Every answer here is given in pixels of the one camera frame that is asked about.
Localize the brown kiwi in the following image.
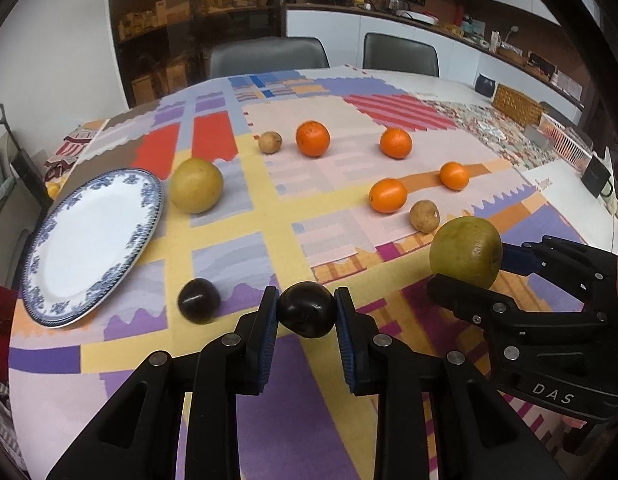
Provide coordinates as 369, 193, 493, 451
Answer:
258, 131, 283, 155
409, 200, 440, 234

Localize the dark glass display cabinet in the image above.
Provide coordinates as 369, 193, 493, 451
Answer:
108, 0, 282, 106

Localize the blue white porcelain plate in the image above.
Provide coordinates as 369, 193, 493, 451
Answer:
22, 168, 164, 328

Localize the yellow green pear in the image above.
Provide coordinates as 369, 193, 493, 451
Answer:
169, 157, 223, 214

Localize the colourful patchwork tablecloth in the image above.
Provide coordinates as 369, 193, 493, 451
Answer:
10, 66, 592, 479

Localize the woven wicker basket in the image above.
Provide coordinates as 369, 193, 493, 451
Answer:
492, 84, 543, 127

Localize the grey chair right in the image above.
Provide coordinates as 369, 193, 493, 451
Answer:
363, 32, 439, 77

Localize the grey chair left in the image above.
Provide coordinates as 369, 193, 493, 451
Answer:
208, 37, 330, 78

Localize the green apple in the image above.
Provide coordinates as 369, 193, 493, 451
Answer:
429, 216, 503, 289

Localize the floral patterned table mat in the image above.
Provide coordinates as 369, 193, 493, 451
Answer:
426, 101, 558, 171

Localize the orange mandarin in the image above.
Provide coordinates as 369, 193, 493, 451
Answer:
438, 162, 470, 192
379, 128, 413, 159
296, 120, 331, 157
369, 178, 408, 214

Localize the dark plum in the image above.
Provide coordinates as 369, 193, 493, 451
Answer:
177, 278, 221, 324
277, 282, 337, 339

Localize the dark blue mug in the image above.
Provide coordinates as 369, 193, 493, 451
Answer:
474, 74, 496, 99

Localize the grey chair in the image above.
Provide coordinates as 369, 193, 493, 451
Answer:
208, 37, 330, 78
363, 32, 439, 77

